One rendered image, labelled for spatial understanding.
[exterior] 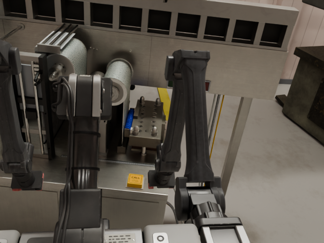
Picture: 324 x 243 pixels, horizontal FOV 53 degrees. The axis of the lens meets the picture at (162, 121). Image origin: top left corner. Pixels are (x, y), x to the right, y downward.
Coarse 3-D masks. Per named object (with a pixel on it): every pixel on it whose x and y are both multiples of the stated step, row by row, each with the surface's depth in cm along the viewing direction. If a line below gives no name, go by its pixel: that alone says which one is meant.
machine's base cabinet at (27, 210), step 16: (0, 192) 158; (16, 192) 158; (32, 192) 157; (48, 192) 157; (0, 208) 164; (16, 208) 164; (32, 208) 163; (48, 208) 163; (112, 208) 161; (128, 208) 160; (144, 208) 160; (160, 208) 160; (0, 224) 170; (16, 224) 170; (32, 224) 169; (48, 224) 169; (112, 224) 167; (128, 224) 166; (144, 224) 166; (160, 224) 166
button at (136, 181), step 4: (132, 176) 155; (136, 176) 156; (140, 176) 156; (128, 180) 153; (132, 180) 153; (136, 180) 153; (140, 180) 154; (128, 184) 152; (132, 184) 151; (136, 184) 151; (140, 184) 151
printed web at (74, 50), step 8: (72, 40) 165; (64, 48) 155; (72, 48) 158; (80, 48) 164; (48, 56) 149; (64, 56) 148; (72, 56) 153; (80, 56) 161; (72, 64) 150; (80, 64) 160; (112, 64) 172; (120, 64) 170; (80, 72) 163; (112, 72) 161; (120, 72) 162; (128, 72) 170; (120, 80) 156; (128, 80) 168; (56, 96) 176; (56, 120) 180; (56, 128) 182
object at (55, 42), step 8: (64, 24) 172; (56, 32) 161; (64, 32) 161; (72, 32) 163; (48, 40) 150; (56, 40) 151; (64, 40) 152; (40, 48) 144; (48, 48) 144; (56, 48) 143
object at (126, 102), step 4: (128, 88) 172; (128, 92) 175; (128, 96) 177; (128, 100) 180; (124, 104) 161; (128, 104) 182; (124, 108) 164; (128, 108) 185; (124, 112) 166; (124, 116) 168; (124, 120) 170; (124, 124) 173
